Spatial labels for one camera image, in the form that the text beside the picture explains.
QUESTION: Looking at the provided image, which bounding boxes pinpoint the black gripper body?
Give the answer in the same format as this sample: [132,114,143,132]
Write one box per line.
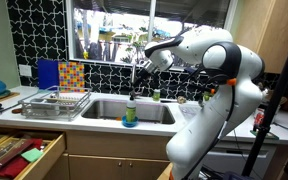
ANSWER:
[137,67,153,86]

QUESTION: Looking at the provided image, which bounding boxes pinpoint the large green dish soap bottle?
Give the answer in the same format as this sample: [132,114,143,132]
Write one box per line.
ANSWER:
[125,94,138,123]

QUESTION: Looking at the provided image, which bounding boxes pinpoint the blue bowl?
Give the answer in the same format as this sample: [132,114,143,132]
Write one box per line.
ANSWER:
[121,114,140,129]

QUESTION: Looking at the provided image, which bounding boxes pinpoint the stainless steel sink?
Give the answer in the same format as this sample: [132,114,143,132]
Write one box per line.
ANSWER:
[81,98,176,125]

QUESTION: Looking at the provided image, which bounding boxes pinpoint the stainless steel faucet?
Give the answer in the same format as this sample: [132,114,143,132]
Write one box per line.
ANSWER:
[129,63,142,100]

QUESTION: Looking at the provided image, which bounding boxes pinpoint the small green soap pump bottle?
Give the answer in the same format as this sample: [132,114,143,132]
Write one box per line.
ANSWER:
[152,88,161,102]

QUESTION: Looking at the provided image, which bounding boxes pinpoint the small brown scrubber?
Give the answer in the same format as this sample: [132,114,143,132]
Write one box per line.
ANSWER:
[176,95,187,105]

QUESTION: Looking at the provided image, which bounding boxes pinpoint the white framed window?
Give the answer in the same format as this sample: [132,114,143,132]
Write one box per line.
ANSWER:
[66,0,238,75]

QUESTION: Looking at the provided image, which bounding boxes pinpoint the grey drying mat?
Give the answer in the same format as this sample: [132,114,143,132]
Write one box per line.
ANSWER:
[178,103,202,122]

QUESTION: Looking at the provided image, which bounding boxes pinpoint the colourful checkered board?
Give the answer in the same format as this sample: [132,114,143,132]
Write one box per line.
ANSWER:
[57,61,86,93]

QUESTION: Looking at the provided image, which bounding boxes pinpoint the light wood base cabinet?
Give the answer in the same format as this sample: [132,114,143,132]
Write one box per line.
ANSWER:
[42,129,172,180]

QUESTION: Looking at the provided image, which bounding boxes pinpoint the blue cutting board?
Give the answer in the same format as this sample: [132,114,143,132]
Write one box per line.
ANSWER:
[37,59,60,90]

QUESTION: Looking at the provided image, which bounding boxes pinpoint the open wooden drawer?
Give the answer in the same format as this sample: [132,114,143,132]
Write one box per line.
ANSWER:
[0,129,67,180]

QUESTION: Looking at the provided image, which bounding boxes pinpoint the white dishwasher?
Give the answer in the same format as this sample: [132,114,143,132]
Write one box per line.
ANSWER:
[202,139,278,178]

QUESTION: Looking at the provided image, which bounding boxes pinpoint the red can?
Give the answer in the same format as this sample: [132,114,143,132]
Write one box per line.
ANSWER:
[253,108,266,132]

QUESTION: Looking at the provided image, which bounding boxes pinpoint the green sponge cloth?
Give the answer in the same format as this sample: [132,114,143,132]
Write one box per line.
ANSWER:
[20,147,44,163]

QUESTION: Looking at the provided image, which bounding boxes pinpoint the black tripod pole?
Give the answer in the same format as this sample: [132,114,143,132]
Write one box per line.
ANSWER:
[241,51,288,178]

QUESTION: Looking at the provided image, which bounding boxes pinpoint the wooden board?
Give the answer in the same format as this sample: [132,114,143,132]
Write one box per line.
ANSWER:
[0,91,21,105]

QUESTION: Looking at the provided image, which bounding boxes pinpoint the green mat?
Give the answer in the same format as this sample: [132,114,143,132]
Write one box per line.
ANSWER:
[249,129,280,141]

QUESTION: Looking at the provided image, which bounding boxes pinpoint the red cloth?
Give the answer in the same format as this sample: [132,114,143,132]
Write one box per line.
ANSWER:
[0,138,44,179]

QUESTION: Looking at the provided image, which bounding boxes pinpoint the wire dish rack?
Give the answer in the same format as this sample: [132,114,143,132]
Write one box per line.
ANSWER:
[18,85,92,122]

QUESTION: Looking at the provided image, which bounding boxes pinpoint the orange cable clip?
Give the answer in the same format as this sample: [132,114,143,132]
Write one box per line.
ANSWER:
[226,77,238,87]

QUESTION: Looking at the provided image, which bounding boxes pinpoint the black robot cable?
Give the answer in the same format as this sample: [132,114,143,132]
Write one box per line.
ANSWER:
[180,66,238,180]

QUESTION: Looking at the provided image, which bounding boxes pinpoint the white wall outlet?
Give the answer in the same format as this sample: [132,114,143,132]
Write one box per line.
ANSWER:
[18,63,33,78]

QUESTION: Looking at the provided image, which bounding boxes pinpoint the light wood wall cabinet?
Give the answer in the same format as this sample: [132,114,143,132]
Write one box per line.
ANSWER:
[227,0,288,77]

